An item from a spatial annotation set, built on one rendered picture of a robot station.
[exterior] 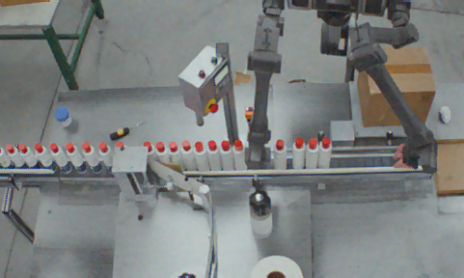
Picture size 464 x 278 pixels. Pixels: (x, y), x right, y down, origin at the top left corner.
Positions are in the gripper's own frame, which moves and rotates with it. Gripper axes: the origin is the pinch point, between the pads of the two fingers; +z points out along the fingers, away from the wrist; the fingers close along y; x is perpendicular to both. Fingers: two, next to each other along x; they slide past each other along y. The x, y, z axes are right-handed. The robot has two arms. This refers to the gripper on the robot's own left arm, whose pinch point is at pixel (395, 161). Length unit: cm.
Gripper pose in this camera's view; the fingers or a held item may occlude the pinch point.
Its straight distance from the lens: 235.9
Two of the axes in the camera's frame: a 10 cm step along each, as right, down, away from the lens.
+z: -5.7, 3.4, 7.4
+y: -1.1, 8.7, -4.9
